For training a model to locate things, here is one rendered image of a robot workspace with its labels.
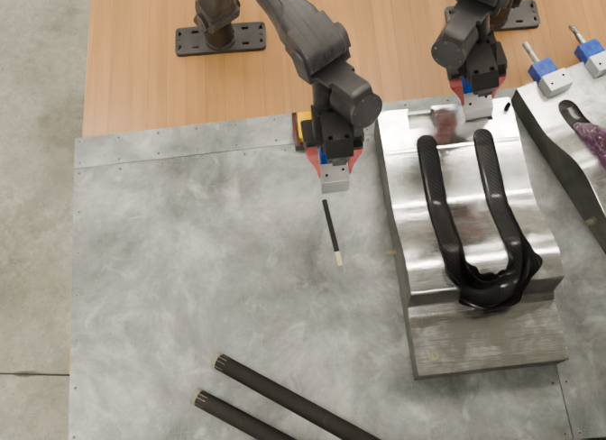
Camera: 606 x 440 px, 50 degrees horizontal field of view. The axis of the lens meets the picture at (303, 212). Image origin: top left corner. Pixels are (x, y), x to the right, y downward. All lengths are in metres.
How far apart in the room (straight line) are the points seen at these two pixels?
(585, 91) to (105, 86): 1.00
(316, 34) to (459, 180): 0.42
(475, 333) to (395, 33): 0.68
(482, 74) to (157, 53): 0.74
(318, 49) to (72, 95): 1.64
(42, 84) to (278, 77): 1.32
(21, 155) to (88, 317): 1.25
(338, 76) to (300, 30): 0.09
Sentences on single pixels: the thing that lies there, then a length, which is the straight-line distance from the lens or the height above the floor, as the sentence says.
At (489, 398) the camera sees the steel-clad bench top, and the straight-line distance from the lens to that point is 1.23.
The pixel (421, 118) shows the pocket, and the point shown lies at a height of 0.86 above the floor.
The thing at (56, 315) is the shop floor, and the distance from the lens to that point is 2.22.
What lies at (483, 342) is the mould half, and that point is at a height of 0.86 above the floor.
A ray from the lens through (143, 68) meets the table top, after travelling 1.49.
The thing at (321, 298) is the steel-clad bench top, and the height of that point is 0.80.
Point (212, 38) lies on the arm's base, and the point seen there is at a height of 0.85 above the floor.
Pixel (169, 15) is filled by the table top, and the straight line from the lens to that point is 1.56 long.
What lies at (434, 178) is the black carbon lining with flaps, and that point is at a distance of 1.23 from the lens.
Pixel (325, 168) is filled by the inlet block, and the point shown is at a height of 0.96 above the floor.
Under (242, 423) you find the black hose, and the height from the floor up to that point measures 0.85.
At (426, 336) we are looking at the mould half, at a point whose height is 0.86.
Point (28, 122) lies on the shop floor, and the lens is 2.52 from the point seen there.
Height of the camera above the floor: 2.00
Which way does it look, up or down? 69 degrees down
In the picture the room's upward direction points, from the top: 7 degrees counter-clockwise
